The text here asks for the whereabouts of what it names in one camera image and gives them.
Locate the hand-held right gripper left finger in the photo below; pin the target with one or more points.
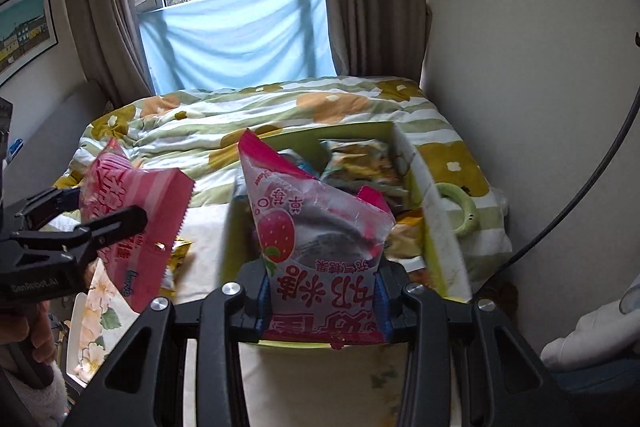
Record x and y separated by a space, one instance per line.
250 302

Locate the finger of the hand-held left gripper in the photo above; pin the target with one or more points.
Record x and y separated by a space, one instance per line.
110 227
50 206

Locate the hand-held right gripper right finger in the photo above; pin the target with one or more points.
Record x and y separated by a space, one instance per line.
384 307

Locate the pink striped snack packet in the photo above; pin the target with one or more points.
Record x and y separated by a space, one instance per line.
135 197

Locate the green cardboard box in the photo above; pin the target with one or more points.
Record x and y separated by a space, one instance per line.
440 232

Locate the pink strawberry snack packet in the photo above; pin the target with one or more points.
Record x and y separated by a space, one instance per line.
320 227

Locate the person's left forearm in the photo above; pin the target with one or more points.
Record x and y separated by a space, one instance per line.
30 397

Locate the person's left hand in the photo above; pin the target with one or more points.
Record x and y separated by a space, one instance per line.
30 327

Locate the blue clip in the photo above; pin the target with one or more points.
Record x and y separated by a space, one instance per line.
15 148

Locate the gold foil snack packet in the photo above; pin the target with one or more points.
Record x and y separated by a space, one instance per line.
179 257

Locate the grey headboard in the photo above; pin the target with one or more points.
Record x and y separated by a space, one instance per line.
55 122

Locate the yellow chip packet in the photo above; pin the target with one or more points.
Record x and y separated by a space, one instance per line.
360 164

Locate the grey blue snack packet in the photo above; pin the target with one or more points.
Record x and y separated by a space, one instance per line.
300 162

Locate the floral blanket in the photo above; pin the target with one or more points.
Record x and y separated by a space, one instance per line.
310 107

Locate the white plush cloth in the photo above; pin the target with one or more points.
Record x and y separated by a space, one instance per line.
590 332

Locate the light blue window cloth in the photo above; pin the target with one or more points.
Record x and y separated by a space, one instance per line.
235 37

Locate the framed wall picture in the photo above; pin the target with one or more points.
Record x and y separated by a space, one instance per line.
22 32

